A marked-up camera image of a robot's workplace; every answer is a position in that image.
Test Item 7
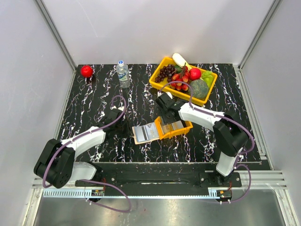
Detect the red apple on table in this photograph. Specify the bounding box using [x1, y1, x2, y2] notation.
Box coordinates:
[80, 65, 94, 78]

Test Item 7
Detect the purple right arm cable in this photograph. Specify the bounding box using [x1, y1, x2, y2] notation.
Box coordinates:
[158, 81, 256, 204]

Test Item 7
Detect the small yellow card bin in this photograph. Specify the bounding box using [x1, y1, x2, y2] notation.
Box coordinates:
[154, 117, 193, 140]

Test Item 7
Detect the beige leather card holder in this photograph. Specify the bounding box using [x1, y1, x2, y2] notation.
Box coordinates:
[132, 122, 159, 145]

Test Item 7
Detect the white radish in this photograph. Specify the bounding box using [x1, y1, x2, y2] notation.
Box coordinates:
[172, 53, 189, 67]

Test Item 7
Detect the large yellow fruit tray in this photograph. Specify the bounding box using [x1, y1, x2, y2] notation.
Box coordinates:
[149, 57, 218, 106]

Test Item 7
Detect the purple grape bunch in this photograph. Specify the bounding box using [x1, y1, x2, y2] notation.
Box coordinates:
[155, 64, 176, 83]

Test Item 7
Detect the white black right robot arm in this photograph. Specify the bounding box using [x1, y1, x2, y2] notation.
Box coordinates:
[156, 93, 252, 186]

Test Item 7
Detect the red cherry bunch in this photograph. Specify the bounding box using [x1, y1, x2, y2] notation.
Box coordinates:
[170, 65, 190, 92]

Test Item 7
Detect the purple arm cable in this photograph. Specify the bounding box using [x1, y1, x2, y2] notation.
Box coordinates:
[42, 95, 132, 213]
[158, 81, 256, 204]

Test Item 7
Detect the green leafy vegetable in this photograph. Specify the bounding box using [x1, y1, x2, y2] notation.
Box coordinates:
[201, 71, 214, 88]

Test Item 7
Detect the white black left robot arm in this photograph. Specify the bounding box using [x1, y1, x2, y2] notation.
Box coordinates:
[33, 106, 129, 188]

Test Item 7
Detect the credit card stack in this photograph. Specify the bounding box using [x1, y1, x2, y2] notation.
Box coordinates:
[162, 121, 184, 134]

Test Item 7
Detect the white credit card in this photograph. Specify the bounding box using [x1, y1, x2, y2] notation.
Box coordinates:
[134, 126, 148, 143]

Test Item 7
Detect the green netted melon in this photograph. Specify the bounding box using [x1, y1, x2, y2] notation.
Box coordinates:
[187, 79, 209, 99]

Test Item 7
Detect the clear plastic water bottle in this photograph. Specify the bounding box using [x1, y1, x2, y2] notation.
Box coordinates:
[116, 60, 130, 89]

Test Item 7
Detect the aluminium frame rail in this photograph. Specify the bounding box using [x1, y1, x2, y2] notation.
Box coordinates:
[34, 0, 78, 71]

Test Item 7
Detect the red apple in tray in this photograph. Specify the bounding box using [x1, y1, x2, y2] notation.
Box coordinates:
[189, 68, 202, 81]

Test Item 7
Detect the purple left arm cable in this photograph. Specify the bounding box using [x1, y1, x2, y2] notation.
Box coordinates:
[42, 95, 132, 213]

